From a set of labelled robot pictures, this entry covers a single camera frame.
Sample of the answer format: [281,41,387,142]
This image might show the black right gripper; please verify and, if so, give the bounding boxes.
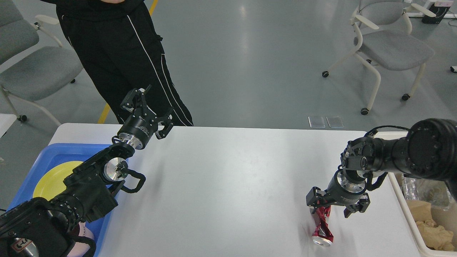
[306,169,371,218]

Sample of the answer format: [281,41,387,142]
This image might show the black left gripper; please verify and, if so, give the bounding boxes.
[117,85,174,150]

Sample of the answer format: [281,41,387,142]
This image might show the crushed red can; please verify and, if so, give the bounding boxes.
[311,206,333,247]

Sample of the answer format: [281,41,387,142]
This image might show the foil tray with paper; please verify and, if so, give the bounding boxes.
[399,175,456,252]

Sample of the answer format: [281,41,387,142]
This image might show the yellow plastic plate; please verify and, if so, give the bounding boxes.
[32,161,82,201]

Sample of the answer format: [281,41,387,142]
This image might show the pink mug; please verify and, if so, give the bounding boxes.
[67,222,96,257]

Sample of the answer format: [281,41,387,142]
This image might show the brown paper bag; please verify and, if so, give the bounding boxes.
[406,200,433,222]

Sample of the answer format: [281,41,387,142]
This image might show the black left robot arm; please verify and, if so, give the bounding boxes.
[0,85,174,257]

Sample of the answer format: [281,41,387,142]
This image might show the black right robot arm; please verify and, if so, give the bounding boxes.
[306,118,457,217]

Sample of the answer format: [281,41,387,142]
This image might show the clear floor plate right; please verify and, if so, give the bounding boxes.
[326,116,345,129]

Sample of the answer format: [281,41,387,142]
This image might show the clear floor plate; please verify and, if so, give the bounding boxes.
[326,116,345,129]
[307,116,326,129]

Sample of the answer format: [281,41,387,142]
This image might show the person in striped black pants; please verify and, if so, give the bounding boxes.
[49,0,193,126]

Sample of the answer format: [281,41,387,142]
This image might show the clear floor plate left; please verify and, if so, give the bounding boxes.
[307,116,326,129]

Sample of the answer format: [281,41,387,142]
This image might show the beige plastic bin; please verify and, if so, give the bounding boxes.
[373,131,457,257]

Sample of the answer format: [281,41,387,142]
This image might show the blue plastic tray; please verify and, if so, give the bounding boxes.
[7,143,111,257]

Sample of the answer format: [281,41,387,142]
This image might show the grey chair left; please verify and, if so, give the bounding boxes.
[0,0,83,126]

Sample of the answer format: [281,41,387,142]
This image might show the grey chair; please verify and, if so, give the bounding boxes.
[0,0,83,126]
[322,0,436,115]

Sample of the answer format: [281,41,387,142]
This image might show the grey chair right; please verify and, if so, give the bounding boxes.
[322,0,436,115]

